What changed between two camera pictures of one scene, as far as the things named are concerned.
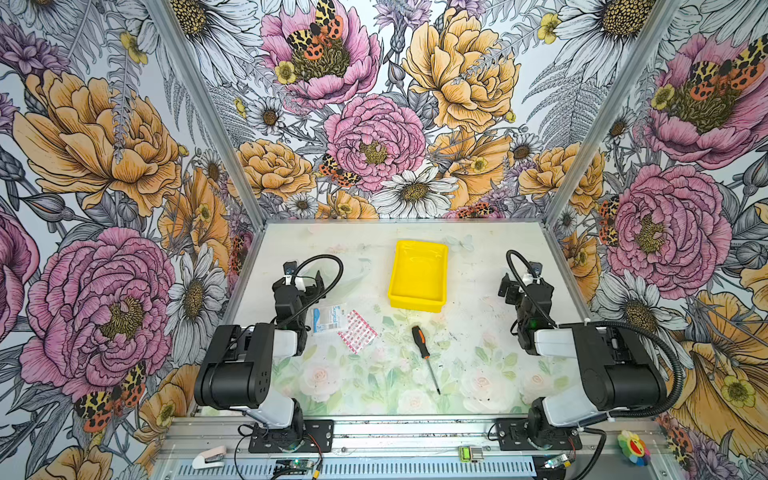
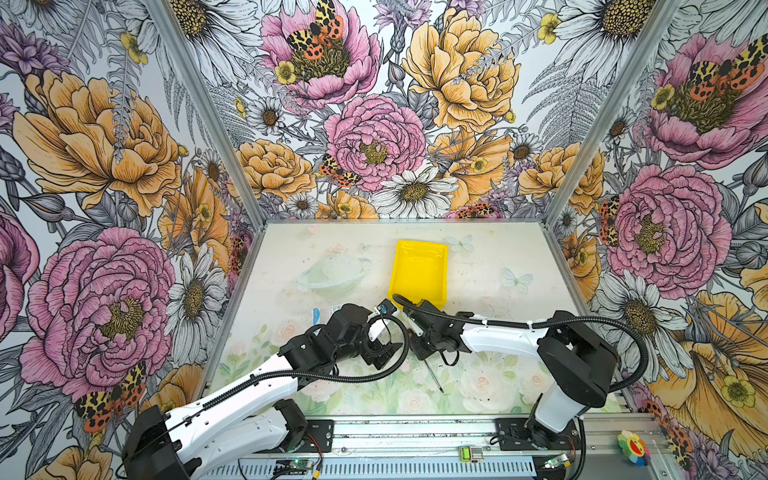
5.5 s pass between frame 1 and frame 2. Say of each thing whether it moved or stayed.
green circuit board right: stayed
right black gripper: moved
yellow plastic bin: stayed
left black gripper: moved
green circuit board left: stayed
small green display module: stayed
